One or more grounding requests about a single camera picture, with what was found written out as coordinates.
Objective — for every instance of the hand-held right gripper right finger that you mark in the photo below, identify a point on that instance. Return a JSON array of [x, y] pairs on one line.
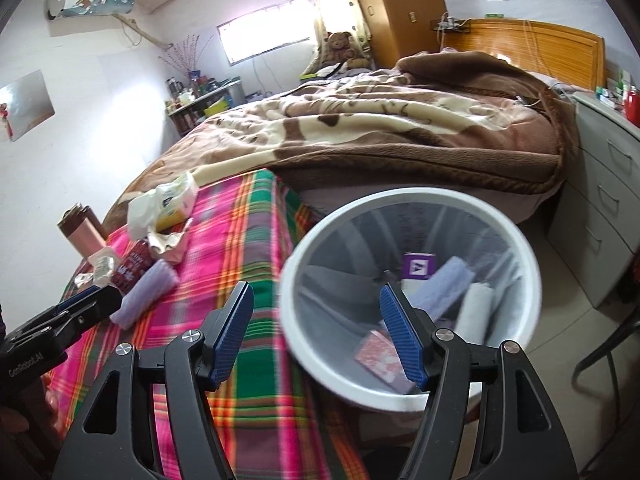
[[400, 335]]

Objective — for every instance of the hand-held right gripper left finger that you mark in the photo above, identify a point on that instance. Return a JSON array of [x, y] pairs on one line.
[[230, 330]]

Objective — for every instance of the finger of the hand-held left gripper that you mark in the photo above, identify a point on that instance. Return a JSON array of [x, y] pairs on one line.
[[95, 310], [77, 297]]

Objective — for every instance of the strawberry print drink carton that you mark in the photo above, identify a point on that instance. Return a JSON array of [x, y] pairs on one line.
[[377, 355]]

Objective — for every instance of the clear plastic bottle red cap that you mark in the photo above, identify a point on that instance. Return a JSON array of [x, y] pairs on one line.
[[102, 265]]

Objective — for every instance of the dark red drink can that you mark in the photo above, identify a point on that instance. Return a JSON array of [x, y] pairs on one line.
[[131, 267]]

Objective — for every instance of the white paper roll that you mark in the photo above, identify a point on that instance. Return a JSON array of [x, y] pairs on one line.
[[475, 310]]

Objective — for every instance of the paper wrapper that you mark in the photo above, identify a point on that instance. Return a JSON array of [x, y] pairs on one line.
[[167, 245]]

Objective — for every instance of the pink thermos mug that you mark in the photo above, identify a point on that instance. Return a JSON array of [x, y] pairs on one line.
[[82, 237]]

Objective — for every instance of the pink green plaid cloth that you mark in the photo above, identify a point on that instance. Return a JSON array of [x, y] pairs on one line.
[[225, 240]]

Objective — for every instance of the white tissue pack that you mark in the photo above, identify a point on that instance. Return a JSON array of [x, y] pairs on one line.
[[160, 205]]

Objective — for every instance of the black metal chair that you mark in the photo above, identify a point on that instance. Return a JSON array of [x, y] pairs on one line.
[[580, 362]]

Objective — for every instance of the red hanging ornament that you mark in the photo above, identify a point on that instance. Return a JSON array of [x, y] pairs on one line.
[[5, 120]]

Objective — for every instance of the brown beige blanket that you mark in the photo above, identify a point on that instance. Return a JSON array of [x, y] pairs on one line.
[[375, 125]]

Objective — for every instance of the cluttered side table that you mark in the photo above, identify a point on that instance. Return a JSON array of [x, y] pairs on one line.
[[190, 117]]

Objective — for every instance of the yellow green box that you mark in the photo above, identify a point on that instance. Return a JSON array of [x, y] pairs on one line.
[[216, 109]]

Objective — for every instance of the grey metal bin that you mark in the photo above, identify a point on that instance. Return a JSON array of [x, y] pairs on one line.
[[236, 95]]

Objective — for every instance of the row of bottles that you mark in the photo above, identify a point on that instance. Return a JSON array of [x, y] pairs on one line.
[[197, 87]]

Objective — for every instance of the grey drawer cabinet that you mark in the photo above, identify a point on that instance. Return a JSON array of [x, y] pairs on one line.
[[600, 185]]

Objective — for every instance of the dried flower branches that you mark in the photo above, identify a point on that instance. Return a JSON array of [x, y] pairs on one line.
[[187, 57]]

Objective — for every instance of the air conditioner pipe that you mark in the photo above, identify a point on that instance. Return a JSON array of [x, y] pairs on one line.
[[145, 32]]

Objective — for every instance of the brown teddy bear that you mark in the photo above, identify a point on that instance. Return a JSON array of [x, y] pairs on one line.
[[340, 45]]

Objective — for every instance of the window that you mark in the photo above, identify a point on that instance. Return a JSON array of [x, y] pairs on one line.
[[265, 30]]

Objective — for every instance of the green white medicine box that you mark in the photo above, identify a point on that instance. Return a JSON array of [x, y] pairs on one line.
[[610, 96]]

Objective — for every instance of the wooden bed headboard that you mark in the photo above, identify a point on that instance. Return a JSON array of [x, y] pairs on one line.
[[540, 45]]

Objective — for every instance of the wooden wardrobe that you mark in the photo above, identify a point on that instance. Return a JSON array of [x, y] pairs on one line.
[[400, 10]]

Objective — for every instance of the silver wall mirror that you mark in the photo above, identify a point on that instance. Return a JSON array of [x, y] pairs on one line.
[[27, 105]]

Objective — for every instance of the covered wall air conditioner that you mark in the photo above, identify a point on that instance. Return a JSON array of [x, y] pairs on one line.
[[90, 0]]

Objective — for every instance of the wall shelf with power strip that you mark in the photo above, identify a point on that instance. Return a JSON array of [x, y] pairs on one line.
[[447, 23]]

